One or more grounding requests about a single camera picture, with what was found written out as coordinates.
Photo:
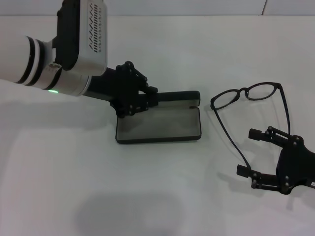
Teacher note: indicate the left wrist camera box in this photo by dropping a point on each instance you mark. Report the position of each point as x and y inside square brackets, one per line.
[93, 37]

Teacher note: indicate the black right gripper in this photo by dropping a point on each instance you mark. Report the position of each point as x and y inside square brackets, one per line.
[295, 164]

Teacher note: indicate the black glasses case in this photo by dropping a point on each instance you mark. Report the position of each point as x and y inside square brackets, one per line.
[160, 125]

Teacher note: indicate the black glasses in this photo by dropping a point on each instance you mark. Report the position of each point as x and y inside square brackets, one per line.
[279, 85]

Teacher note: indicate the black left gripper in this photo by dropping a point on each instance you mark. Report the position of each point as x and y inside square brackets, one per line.
[115, 88]

